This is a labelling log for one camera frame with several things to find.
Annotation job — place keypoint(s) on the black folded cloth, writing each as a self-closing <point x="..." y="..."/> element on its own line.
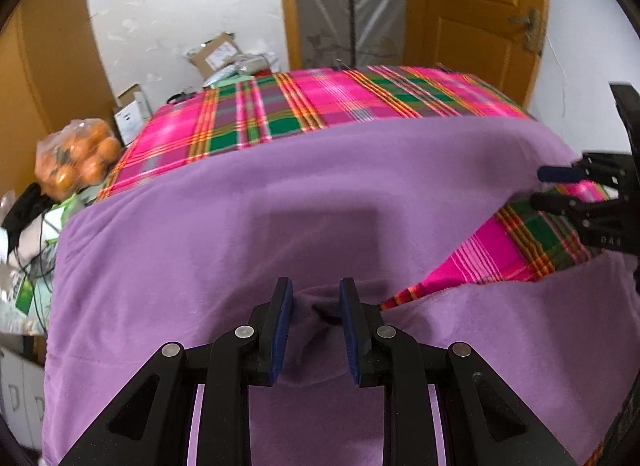
<point x="31" y="203"/>

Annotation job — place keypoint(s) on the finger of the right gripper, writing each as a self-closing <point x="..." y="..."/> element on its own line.
<point x="609" y="224"/>
<point x="615" y="170"/>

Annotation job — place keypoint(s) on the wooden wardrobe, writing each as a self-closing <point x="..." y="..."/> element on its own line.
<point x="51" y="73"/>

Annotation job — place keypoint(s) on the purple knit sweater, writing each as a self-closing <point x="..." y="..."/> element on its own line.
<point x="188" y="255"/>

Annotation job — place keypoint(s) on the pink plaid bed cover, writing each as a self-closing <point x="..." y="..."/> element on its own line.
<point x="515" y="244"/>

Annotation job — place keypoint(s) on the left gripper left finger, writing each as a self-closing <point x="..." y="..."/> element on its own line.
<point x="192" y="404"/>

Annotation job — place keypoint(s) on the grey drawer cabinet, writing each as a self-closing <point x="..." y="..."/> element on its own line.
<point x="22" y="399"/>

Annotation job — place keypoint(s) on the bag of oranges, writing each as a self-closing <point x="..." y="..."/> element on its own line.
<point x="76" y="157"/>

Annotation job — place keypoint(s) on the cardboard box with label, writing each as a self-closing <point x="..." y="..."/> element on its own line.
<point x="214" y="54"/>

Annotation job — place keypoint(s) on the plastic covered doorway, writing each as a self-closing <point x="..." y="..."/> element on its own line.
<point x="351" y="33"/>

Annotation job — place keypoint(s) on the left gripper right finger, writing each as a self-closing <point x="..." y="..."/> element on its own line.
<point x="441" y="405"/>

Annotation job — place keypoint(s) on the wooden door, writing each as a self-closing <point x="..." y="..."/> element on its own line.
<point x="499" y="41"/>

